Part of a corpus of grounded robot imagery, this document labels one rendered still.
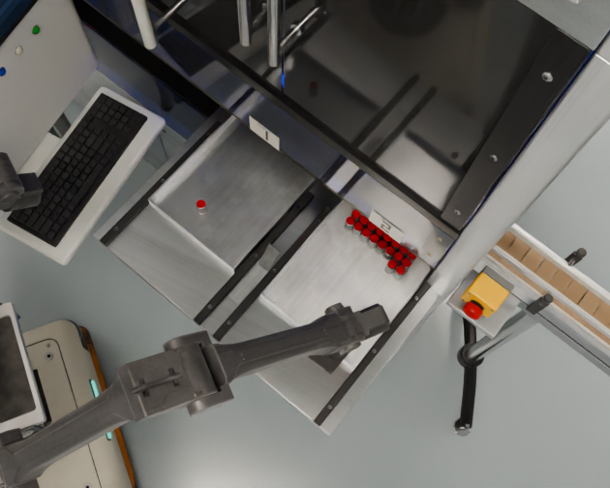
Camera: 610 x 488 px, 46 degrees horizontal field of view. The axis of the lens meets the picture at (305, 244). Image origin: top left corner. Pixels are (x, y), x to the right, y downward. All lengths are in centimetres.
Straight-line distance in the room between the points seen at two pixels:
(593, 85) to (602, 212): 203
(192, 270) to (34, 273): 112
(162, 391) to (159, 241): 73
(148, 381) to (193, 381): 7
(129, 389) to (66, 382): 129
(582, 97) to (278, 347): 58
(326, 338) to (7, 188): 58
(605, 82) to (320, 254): 93
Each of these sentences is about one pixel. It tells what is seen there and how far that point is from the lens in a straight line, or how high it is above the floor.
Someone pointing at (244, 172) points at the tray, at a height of 88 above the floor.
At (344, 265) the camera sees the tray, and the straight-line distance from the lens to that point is 165.
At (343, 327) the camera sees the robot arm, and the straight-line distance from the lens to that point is 128.
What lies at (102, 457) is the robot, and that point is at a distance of 223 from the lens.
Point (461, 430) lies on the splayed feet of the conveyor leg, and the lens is 252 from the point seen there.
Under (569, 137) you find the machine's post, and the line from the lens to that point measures 97.
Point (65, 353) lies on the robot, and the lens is 229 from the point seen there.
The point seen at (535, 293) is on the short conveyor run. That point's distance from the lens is 167.
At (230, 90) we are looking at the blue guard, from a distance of 157.
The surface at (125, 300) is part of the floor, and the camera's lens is 258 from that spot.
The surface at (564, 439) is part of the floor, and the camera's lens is 264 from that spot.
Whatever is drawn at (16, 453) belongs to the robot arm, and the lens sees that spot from 120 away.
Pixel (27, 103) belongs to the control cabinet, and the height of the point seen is 96.
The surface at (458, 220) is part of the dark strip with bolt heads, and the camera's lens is 132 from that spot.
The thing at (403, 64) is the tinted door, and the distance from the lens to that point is 108.
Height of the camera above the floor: 245
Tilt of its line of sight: 71 degrees down
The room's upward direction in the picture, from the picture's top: 7 degrees clockwise
